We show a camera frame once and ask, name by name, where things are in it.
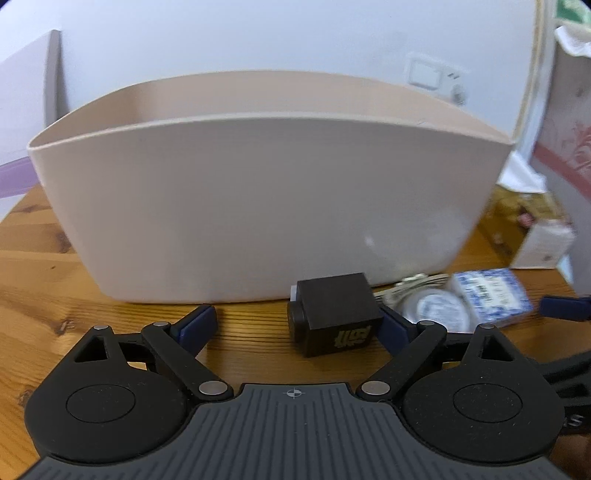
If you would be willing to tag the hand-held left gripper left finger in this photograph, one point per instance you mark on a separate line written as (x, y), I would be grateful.
(198, 324)

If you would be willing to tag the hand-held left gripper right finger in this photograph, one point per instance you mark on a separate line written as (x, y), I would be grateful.
(392, 330)

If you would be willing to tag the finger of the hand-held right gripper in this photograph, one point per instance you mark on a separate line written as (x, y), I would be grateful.
(565, 307)

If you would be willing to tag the small black box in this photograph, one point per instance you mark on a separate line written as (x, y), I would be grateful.
(337, 309)

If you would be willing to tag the blue white patterned box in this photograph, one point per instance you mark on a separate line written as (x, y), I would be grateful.
(494, 295)

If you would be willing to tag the beige plastic storage bin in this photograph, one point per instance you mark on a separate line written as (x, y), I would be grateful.
(258, 207)

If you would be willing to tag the metal hair clip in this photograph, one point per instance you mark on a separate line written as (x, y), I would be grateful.
(415, 282)

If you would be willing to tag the gold tissue box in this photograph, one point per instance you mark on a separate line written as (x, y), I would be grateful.
(521, 230)

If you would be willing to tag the white tissue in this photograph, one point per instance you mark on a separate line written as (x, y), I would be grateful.
(519, 175)

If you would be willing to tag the floral patterned door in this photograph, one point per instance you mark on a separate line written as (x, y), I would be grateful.
(568, 138)

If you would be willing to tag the white plug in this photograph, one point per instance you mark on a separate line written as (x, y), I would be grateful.
(458, 94)

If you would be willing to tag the purple white board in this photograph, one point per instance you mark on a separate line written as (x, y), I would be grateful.
(25, 115)

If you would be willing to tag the green hanging tissue box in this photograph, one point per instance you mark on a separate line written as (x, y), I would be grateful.
(575, 23)

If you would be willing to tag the white door frame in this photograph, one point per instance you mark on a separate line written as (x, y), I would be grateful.
(533, 69)

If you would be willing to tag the white wall socket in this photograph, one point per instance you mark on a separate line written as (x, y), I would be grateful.
(455, 83)

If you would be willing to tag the white wall switch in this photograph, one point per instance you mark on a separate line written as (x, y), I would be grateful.
(425, 74)

